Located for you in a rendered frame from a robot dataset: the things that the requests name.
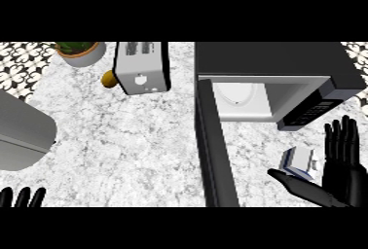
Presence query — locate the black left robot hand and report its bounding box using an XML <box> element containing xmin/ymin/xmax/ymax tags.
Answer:
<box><xmin>0</xmin><ymin>186</ymin><xmax>47</xmax><ymax>208</ymax></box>

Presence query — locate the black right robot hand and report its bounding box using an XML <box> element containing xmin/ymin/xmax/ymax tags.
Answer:
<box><xmin>266</xmin><ymin>115</ymin><xmax>368</xmax><ymax>208</ymax></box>

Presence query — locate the white and blue milk carton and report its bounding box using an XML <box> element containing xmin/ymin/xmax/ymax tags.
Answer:
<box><xmin>279</xmin><ymin>146</ymin><xmax>321</xmax><ymax>181</ymax></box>

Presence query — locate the dark grey microwave door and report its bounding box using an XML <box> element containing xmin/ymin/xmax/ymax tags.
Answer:
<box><xmin>192</xmin><ymin>78</ymin><xmax>241</xmax><ymax>208</ymax></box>

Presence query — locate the dark grey microwave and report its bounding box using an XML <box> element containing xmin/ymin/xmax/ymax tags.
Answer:
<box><xmin>194</xmin><ymin>42</ymin><xmax>368</xmax><ymax>132</ymax></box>

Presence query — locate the grey rounded appliance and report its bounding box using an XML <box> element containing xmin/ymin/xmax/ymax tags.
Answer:
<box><xmin>0</xmin><ymin>89</ymin><xmax>59</xmax><ymax>172</ymax></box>

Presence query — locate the brown yellow round object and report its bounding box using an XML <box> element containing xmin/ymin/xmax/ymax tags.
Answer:
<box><xmin>100</xmin><ymin>69</ymin><xmax>121</xmax><ymax>89</ymax></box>

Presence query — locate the potted green plant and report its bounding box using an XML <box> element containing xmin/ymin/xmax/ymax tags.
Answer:
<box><xmin>53</xmin><ymin>42</ymin><xmax>108</xmax><ymax>68</ymax></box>

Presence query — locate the silver toaster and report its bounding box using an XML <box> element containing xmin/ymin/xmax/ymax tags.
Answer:
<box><xmin>111</xmin><ymin>42</ymin><xmax>173</xmax><ymax>96</ymax></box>

